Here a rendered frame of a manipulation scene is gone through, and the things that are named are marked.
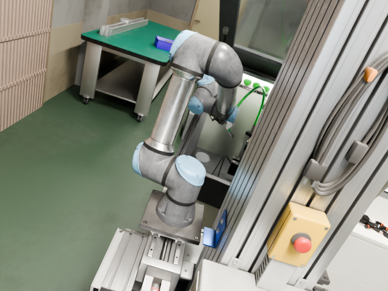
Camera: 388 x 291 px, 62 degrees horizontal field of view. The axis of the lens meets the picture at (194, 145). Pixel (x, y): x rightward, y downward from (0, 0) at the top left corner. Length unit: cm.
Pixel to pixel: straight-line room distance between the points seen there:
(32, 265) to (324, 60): 211
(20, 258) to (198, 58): 180
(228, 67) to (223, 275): 62
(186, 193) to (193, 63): 44
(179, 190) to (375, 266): 122
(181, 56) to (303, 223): 64
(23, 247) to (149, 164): 150
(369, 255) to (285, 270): 117
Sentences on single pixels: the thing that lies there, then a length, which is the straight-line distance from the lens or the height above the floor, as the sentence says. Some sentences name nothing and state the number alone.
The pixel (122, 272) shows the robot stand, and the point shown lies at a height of 96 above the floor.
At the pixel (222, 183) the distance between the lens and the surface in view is 172.
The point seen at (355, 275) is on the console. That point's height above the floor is 74.
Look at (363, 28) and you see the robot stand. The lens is 65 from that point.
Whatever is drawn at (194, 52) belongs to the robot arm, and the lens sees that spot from 107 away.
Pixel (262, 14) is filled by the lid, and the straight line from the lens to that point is 153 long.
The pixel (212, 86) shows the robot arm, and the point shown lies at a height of 143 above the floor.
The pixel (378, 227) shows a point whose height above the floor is 100.
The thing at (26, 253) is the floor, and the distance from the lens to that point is 244.
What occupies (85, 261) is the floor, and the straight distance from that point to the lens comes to 240.
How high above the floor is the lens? 182
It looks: 26 degrees down
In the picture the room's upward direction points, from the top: 19 degrees clockwise
